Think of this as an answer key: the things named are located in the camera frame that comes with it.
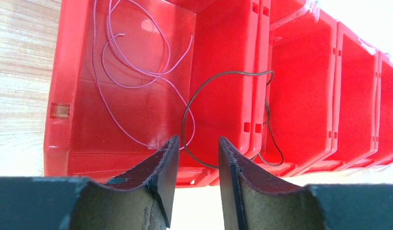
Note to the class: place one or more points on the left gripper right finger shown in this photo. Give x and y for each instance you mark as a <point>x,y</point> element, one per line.
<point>254,199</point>

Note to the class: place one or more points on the red bin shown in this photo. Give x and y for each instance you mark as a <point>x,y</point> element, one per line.
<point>384,155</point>
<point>129,74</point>
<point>295,112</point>
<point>358,126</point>

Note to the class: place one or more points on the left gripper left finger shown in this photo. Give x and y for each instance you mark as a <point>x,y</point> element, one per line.
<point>139,199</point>

